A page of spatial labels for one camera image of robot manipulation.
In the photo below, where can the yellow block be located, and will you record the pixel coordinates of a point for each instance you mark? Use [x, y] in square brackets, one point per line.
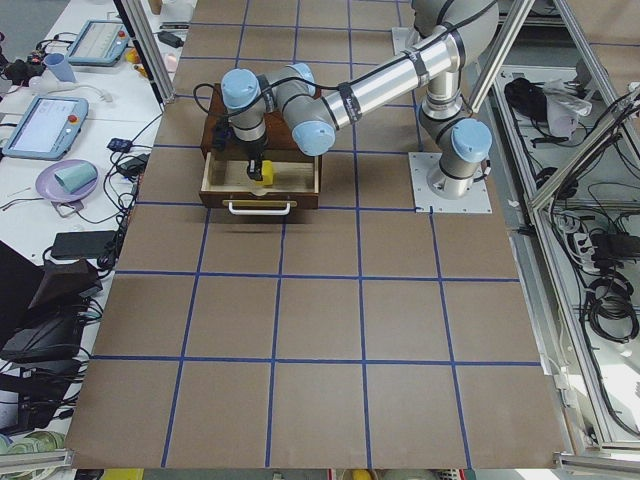
[267, 173]

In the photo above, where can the dark wooden drawer cabinet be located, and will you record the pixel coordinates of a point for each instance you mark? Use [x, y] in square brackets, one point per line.
[271, 125]

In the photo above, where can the teal cup on plate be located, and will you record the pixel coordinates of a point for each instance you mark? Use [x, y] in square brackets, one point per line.
[74, 177]

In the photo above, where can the black power adapter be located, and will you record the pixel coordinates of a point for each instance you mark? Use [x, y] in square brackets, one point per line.
[76, 245]

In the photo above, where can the upper blue teach pendant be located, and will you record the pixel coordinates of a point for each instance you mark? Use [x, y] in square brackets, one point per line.
[99, 43]

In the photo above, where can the blue teach pendant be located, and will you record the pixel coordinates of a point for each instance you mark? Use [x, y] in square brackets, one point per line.
[48, 129]
[99, 43]

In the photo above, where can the purple plate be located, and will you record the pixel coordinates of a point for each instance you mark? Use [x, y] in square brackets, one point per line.
[48, 188]

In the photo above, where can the lower blue teach pendant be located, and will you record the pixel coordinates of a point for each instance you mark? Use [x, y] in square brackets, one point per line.
[48, 129]

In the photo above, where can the light blue cup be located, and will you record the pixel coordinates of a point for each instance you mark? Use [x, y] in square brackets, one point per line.
[58, 64]

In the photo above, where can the white power strip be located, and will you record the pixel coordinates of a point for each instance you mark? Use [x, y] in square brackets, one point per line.
[580, 246]

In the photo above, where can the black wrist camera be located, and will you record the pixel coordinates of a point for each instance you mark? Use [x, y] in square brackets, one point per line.
[222, 134]

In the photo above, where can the aluminium frame post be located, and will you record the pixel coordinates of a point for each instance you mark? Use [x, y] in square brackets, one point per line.
[136, 23]

